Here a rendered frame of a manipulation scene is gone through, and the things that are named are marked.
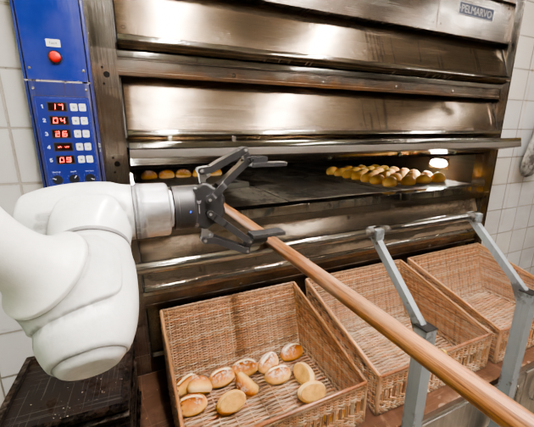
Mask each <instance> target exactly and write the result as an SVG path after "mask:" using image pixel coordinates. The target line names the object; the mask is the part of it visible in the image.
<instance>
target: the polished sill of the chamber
mask: <svg viewBox="0 0 534 427"><path fill-rule="evenodd" d="M483 187H484V185H479V184H466V185H457V186H440V187H432V188H423V189H414V190H406V191H390V192H380V193H371V194H363V195H354V196H345V197H329V198H321V199H311V200H302V201H294V202H278V203H269V204H260V205H252V206H242V207H234V209H235V210H237V211H238V212H239V213H241V214H243V215H244V216H246V217H247V218H249V219H257V218H265V217H272V216H280V215H287V214H301V213H308V212H316V211H323V210H331V209H338V208H352V207H359V206H367V205H374V204H382V203H389V202H403V201H410V200H418V199H425V198H433V197H446V196H454V195H461V194H469V193H476V192H483ZM222 218H223V219H225V220H226V221H228V222H229V221H235V220H234V219H233V218H232V217H231V216H229V215H228V214H227V213H224V215H223V217H222Z"/></svg>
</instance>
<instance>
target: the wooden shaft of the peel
mask: <svg viewBox="0 0 534 427"><path fill-rule="evenodd" d="M224 207H225V212H226V213H227V214H228V215H229V216H231V217H232V218H233V219H234V220H235V221H236V222H238V223H239V224H240V225H242V226H243V227H244V228H246V229H247V230H249V231H252V230H264V229H263V228H262V227H260V226H259V225H257V224H255V223H254V222H253V221H252V220H251V219H249V218H247V217H246V216H244V215H243V214H241V213H239V212H238V211H237V210H235V209H234V208H233V207H231V206H230V205H228V204H227V203H225V202H224ZM265 244H266V245H267V246H269V247H270V248H272V249H273V250H274V251H275V252H277V253H278V254H279V255H281V256H282V257H283V258H284V259H285V260H286V261H288V262H289V263H291V264H292V265H293V266H294V267H296V268H297V269H299V270H300V271H301V272H302V273H304V274H305V275H307V276H308V277H309V278H310V279H311V280H312V281H314V282H315V283H316V284H317V285H319V286H320V287H322V288H323V289H324V290H325V291H327V292H328V293H330V294H331V295H332V296H333V297H335V298H336V299H337V300H338V301H339V302H341V303H342V304H343V305H345V306H346V307H347V308H349V309H350V310H351V311H353V312H354V313H355V314H357V315H358V316H359V317H360V318H361V319H362V320H364V321H365V322H366V323H368V324H369V325H370V326H372V327H373V328H374V329H375V330H377V331H378V332H380V333H381V334H382V335H383V336H385V337H386V338H387V339H388V340H389V341H391V342H392V343H393V344H395V345H396V346H397V347H399V348H400V349H401V350H403V351H404V352H405V353H407V354H408V355H409V356H410V357H411V358H412V359H414V360H415V361H416V362H418V363H419V364H420V365H422V366H423V367H424V368H426V369H427V370H428V371H430V372H431V373H432V374H434V375H435V376H436V377H437V378H438V379H439V380H441V381H442V382H443V383H445V384H446V385H448V386H449V387H450V388H451V389H453V390H454V391H456V392H457V393H458V394H459V395H461V396H462V397H463V398H464V399H465V400H466V401H468V402H469V403H470V404H472V405H473V406H474V407H476V408H477V409H478V410H480V411H481V412H482V413H484V414H485V415H486V416H487V417H488V418H490V419H491V420H492V421H493V422H495V423H496V424H498V425H499V426H500V427H534V413H532V412H530V411H529V410H527V409H526V408H524V407H522V406H521V405H520V404H519V403H518V402H516V401H514V400H513V399H511V398H510V397H508V396H507V395H505V394H504V393H502V392H501V391H500V390H498V389H497V388H495V387H494V386H492V385H491V384H489V383H488V382H486V381H485V380H484V379H482V378H481V377H479V376H478V375H476V374H475V373H473V372H472V371H470V370H469V369H467V368H466V367H465V366H463V365H462V364H461V363H459V362H457V361H456V360H454V359H453V358H451V357H449V356H448V355H447V354H446V353H445V352H443V351H441V350H440V349H438V348H437V347H435V346H433V345H432V344H431V343H430V342H429V341H427V340H425V339H424V338H422V337H421V336H419V335H417V334H416V333H415V332H413V331H412V330H411V329H409V328H408V327H406V326H405V325H403V324H402V323H400V322H399V321H397V320H396V319H395V318H393V317H392V316H390V315H389V314H387V313H386V312H384V311H383V310H381V309H380V308H378V307H377V306H376V305H374V304H373V303H372V302H370V301H368V300H367V299H365V298H364V297H362V296H360V295H359V294H358V293H357V292H356V291H354V290H352V289H351V288H349V287H348V286H346V285H344V284H343V283H342V282H341V281H340V280H338V279H336V278H335V277H333V276H332V275H330V274H328V273H327V272H326V271H324V270H323V269H322V268H320V267H319V266H317V265H316V264H314V263H313V262H311V261H310V260H308V259H307V258H306V257H304V256H303V255H301V254H300V253H298V252H297V251H295V250H294V249H292V248H291V247H289V246H288V245H287V244H285V243H284V242H283V241H281V240H279V239H278V238H276V237H275V236H272V237H268V241H266V242H265Z"/></svg>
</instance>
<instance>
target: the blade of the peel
mask: <svg viewBox="0 0 534 427"><path fill-rule="evenodd" d="M219 179H220V178H213V179H206V182H207V183H209V184H210V185H211V186H212V185H213V184H214V183H215V182H216V181H217V180H219ZM198 182H199V180H172V181H158V182H144V183H136V184H151V183H165V184H166V185H167V188H168V190H169V189H170V186H189V185H196V184H197V183H198ZM241 187H249V182H248V181H244V180H236V179H234V180H233V181H232V182H231V183H230V184H229V185H228V186H227V187H226V189H230V188H241Z"/></svg>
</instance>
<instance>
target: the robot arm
mask: <svg viewBox="0 0 534 427"><path fill-rule="evenodd" d="M240 157H242V158H241V159H240V160H239V161H238V162H237V163H236V164H235V165H234V166H233V167H232V168H231V169H230V170H229V171H228V172H226V173H225V174H224V175H223V176H222V177H221V178H220V179H219V180H217V181H216V182H215V183H214V184H213V185H212V186H211V185H210V184H209V183H207V182H206V179H207V178H209V177H210V173H214V172H215V171H217V170H219V169H221V168H223V167H225V166H226V165H227V164H230V163H231V162H233V161H235V160H237V159H238V158H240ZM247 166H248V167H251V168H261V167H279V166H286V162H283V161H268V157H265V156H251V155H250V154H249V149H248V147H238V148H237V149H235V150H233V151H231V152H229V153H227V154H226V155H224V156H223V157H221V158H218V159H217V160H215V161H213V162H212V163H210V164H208V165H203V166H197V167H196V169H195V170H196V172H197V175H198V180H199V182H198V183H197V184H196V185H189V186H170V189H169V190H168V188H167V185H166V184H165V183H151V184H134V185H122V184H116V183H113V182H98V181H97V182H79V183H71V184H63V185H58V186H49V187H46V188H42V189H39V190H36V191H32V192H29V193H26V194H25V195H23V196H21V197H20V198H19V199H18V201H17V202H16V204H15V205H14V211H13V215H12V217H11V216H10V215H9V214H8V213H6V212H5V211H4V210H3V209H2V208H1V207H0V292H1V293H2V307H3V311H4V312H5V313H6V314H7V315H8V316H9V317H10V318H13V319H14V320H15V321H17V322H18V323H19V325H20V326H21V328H22V329H23V331H24V332H25V335H26V336H28V337H30V338H31V339H32V351H33V353H34V355H35V357H36V360H37V362H38V363H39V364H40V366H41V367H42V368H43V370H44V371H45V372H46V373H47V374H49V375H51V376H53V377H56V378H58V379H59V380H67V381H73V380H84V379H87V378H90V377H92V376H95V375H98V374H101V373H103V372H105V371H107V370H109V369H111V368H113V366H115V365H116V364H117V363H118V362H119V361H120V360H121V359H122V358H123V357H124V355H125V354H126V353H127V352H128V351H129V350H130V347H131V344H132V342H133V340H134V337H135V333H136V327H137V322H138V315H139V291H138V281H137V274H136V265H135V262H134V259H133V257H132V254H131V240H136V239H144V238H148V237H155V236H168V235H170V234H171V231H172V227H173V228H174V230H183V229H191V228H197V227H199V228H202V232H201V235H200V236H199V239H200V240H201V241H202V243H203V244H216V245H219V246H222V247H227V248H230V249H232V250H235V251H238V252H242V253H245V254H249V253H250V247H251V246H252V245H253V244H254V243H260V242H266V241H268V237H272V236H283V235H285V234H286V232H285V231H284V230H283V229H282V228H280V227H277V228H270V229H264V230H252V231H248V236H247V235H246V234H244V233H243V232H242V231H240V230H239V229H238V228H237V227H235V226H234V225H232V224H231V223H229V222H228V221H226V220H225V219H223V218H222V217H223V215H224V213H225V207H224V202H225V197H224V195H223V193H222V192H223V191H224V190H225V189H226V187H227V186H228V185H229V184H230V183H231V182H232V181H233V180H234V179H235V178H236V177H237V176H238V175H239V174H240V173H241V172H242V171H243V170H244V169H245V168H246V167H247ZM131 188H132V191H131ZM132 197H133V199H132ZM133 204H134V206H133ZM134 212H135V213H134ZM135 220H136V221H135ZM215 223H218V224H219V225H221V226H222V227H224V228H226V229H227V230H228V231H229V232H231V233H232V234H234V235H235V236H237V237H239V238H240V239H241V240H243V244H241V243H239V242H236V241H232V240H229V239H226V238H224V237H222V236H217V235H215V234H213V233H212V231H210V230H208V228H210V227H211V226H212V225H213V224H215ZM136 234H137V238H136Z"/></svg>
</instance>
